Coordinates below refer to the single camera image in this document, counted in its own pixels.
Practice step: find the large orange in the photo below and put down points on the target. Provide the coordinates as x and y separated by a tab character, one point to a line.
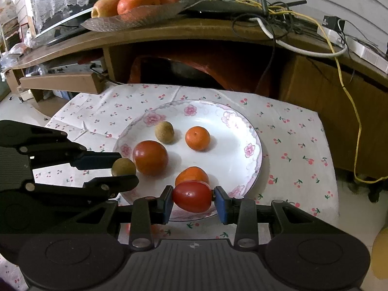
138	1

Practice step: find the yellow bin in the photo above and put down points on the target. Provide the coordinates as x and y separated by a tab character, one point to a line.
381	253

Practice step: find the cherry print tablecloth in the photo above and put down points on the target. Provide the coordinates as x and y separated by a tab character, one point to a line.
291	145

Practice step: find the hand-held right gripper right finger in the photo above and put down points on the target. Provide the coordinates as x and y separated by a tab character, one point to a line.
222	206

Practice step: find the white floral plate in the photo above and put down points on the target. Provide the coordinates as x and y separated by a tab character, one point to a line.
218	157

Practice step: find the orange tangerine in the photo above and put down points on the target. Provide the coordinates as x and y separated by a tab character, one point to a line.
192	175
197	138

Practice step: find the silver media player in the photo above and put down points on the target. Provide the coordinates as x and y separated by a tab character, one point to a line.
72	69

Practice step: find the white power strip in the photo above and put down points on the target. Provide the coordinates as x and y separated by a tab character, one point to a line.
363	50

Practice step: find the black router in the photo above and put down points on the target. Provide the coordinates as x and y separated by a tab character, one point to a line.
227	7

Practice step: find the small brown kiwi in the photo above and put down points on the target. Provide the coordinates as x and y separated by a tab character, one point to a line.
123	167
164	132

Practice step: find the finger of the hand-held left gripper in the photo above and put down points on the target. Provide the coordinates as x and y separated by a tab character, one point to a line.
91	160
112	185

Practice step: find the black power adapter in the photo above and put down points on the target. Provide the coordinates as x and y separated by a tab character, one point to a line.
332	21

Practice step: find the wooden television cabinet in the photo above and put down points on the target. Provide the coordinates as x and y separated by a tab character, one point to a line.
197	30

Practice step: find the small red tomato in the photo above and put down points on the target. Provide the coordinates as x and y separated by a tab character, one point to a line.
192	196

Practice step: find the glass fruit dish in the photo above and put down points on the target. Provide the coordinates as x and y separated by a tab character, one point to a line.
136	21

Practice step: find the black television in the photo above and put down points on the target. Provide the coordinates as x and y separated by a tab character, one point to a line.
60	31

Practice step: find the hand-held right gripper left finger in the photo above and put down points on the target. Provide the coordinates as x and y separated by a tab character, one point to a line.
166	203

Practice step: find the yellow red apple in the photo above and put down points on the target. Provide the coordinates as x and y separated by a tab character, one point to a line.
106	6

